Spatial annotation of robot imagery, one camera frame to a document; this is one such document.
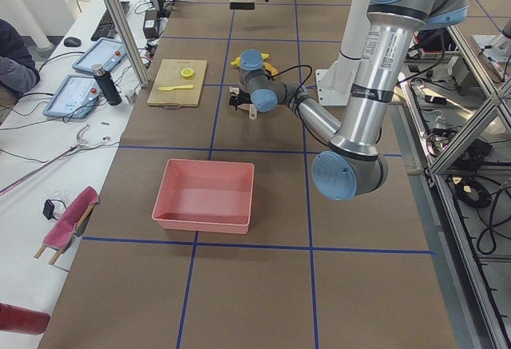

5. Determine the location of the tan toy ginger root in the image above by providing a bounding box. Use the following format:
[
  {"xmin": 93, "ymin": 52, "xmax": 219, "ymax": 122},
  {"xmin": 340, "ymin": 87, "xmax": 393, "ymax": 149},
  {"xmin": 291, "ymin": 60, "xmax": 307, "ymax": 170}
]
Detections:
[{"xmin": 263, "ymin": 61, "xmax": 279, "ymax": 76}]

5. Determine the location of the pink plastic bin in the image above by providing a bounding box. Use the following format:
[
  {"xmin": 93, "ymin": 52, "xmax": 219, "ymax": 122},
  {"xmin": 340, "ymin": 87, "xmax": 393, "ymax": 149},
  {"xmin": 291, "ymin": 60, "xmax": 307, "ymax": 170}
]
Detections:
[{"xmin": 152, "ymin": 159, "xmax": 255, "ymax": 235}]

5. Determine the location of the yellow plastic toy knife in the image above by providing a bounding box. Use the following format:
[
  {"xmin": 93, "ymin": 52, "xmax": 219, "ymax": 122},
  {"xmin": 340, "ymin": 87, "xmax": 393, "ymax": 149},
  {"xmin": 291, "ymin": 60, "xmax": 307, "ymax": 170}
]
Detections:
[{"xmin": 157, "ymin": 84, "xmax": 194, "ymax": 92}]

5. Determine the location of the yellow toy lemon slice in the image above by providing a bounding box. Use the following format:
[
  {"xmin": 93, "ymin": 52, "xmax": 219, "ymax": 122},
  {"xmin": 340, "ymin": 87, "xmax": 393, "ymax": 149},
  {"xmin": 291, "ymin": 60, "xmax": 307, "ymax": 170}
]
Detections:
[{"xmin": 180, "ymin": 68, "xmax": 195, "ymax": 79}]

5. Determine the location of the wooden cutting board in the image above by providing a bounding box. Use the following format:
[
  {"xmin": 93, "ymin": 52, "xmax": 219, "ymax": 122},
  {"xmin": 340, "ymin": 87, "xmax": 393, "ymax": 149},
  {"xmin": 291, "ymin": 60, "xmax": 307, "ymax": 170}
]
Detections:
[{"xmin": 147, "ymin": 59, "xmax": 208, "ymax": 107}]

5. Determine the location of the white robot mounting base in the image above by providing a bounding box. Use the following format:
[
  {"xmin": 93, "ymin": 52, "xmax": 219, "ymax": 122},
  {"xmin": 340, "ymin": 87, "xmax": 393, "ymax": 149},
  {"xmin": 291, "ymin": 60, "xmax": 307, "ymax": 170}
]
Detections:
[{"xmin": 315, "ymin": 0, "xmax": 382, "ymax": 106}]

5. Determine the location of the black power adapter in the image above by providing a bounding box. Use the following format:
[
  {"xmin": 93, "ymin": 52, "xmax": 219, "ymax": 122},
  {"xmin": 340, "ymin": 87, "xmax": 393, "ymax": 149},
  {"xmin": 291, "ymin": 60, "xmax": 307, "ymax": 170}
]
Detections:
[{"xmin": 143, "ymin": 10, "xmax": 160, "ymax": 39}]

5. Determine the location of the black water bottle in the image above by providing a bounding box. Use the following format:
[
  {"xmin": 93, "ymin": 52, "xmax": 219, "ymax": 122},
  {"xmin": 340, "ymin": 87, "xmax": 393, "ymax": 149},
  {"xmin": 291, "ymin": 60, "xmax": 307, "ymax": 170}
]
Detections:
[{"xmin": 92, "ymin": 64, "xmax": 122, "ymax": 105}]

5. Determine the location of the far teach pendant tablet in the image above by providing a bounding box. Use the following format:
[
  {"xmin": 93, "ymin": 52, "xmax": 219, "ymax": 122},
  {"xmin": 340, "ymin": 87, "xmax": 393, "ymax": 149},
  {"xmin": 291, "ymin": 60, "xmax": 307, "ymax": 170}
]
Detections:
[{"xmin": 72, "ymin": 38, "xmax": 126, "ymax": 75}]

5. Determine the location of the teach pendant tablet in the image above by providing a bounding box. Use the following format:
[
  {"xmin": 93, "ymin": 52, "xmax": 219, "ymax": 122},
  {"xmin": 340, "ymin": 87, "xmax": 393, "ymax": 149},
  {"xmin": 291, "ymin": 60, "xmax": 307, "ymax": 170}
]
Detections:
[
  {"xmin": 72, "ymin": 38, "xmax": 126, "ymax": 75},
  {"xmin": 43, "ymin": 74, "xmax": 102, "ymax": 120}
]

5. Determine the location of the black keyboard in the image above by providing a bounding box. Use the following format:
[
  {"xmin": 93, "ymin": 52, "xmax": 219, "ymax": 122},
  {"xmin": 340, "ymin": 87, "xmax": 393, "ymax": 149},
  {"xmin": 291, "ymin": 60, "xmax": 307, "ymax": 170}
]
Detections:
[{"xmin": 90, "ymin": 10, "xmax": 117, "ymax": 42}]

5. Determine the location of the near teach pendant tablet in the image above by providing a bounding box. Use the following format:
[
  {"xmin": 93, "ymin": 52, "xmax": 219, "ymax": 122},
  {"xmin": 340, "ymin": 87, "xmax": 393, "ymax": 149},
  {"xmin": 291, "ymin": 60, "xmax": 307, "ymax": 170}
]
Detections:
[{"xmin": 43, "ymin": 74, "xmax": 102, "ymax": 120}]

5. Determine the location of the reacher grabber tool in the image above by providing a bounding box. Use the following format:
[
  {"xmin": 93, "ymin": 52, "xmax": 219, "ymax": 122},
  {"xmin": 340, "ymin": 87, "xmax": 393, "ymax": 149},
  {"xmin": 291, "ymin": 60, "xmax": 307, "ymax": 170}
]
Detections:
[{"xmin": 0, "ymin": 124, "xmax": 121, "ymax": 196}]

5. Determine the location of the black computer mouse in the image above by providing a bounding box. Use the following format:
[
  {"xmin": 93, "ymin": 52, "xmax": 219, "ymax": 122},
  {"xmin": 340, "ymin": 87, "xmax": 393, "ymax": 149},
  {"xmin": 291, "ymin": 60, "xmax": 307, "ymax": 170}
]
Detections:
[{"xmin": 63, "ymin": 37, "xmax": 81, "ymax": 48}]

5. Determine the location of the pink cloth on rack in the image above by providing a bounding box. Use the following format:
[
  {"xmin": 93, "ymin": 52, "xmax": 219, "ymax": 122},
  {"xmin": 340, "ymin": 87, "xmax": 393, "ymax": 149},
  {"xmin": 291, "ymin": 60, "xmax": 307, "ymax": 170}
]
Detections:
[{"xmin": 42, "ymin": 186, "xmax": 100, "ymax": 250}]

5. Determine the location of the seated person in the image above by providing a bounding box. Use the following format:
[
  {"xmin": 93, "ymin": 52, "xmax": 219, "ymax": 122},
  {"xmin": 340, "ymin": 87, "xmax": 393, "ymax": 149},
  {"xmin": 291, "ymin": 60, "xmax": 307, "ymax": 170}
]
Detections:
[{"xmin": 1, "ymin": 19, "xmax": 40, "ymax": 106}]

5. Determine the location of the red cylinder bottle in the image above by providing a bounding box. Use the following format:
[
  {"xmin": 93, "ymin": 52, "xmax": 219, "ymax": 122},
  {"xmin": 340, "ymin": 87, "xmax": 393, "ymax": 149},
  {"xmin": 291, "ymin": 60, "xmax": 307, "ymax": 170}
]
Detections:
[{"xmin": 1, "ymin": 303, "xmax": 50, "ymax": 335}]

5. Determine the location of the aluminium frame post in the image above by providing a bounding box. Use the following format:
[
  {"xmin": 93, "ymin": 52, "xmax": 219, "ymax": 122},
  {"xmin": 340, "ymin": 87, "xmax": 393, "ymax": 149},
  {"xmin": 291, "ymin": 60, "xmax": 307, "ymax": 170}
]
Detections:
[{"xmin": 103, "ymin": 0, "xmax": 149, "ymax": 88}]

